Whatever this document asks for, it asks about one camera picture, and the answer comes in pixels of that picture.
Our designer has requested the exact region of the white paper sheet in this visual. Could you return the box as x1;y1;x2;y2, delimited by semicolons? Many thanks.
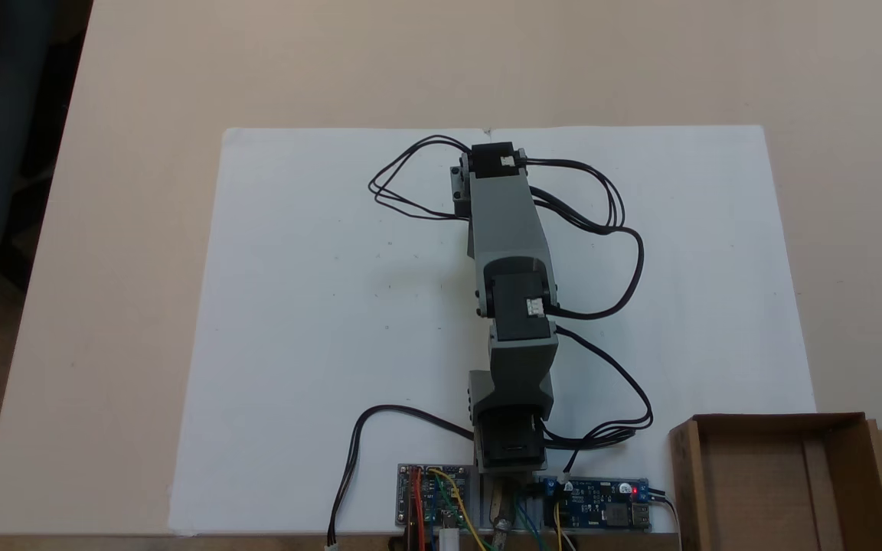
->
168;125;818;536

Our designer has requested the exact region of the blue circuit board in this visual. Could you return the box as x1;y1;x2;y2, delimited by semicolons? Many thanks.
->
535;475;653;532

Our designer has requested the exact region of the brown cardboard box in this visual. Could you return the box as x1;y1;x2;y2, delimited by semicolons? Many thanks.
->
668;412;882;551

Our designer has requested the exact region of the black gripper motor cable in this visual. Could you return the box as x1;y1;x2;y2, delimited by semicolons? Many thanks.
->
367;135;475;222

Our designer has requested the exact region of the black elbow motor cable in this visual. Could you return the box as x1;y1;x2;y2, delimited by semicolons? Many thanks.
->
524;156;628;231

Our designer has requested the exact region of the black cable with white plug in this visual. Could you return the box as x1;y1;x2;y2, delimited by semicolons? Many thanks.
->
325;405;480;549

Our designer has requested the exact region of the long black arm cable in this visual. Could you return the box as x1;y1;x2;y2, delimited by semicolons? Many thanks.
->
531;187;646;320

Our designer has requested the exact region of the circuit board with coloured wires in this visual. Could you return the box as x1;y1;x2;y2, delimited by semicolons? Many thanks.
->
397;463;482;530

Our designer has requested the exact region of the red wire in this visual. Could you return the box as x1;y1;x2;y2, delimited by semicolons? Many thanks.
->
408;468;426;551

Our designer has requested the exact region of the black shoulder motor cable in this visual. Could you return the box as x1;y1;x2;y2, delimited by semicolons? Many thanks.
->
542;325;655;452

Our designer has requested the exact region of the yellow wire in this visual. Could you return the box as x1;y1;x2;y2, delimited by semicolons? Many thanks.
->
429;468;488;551

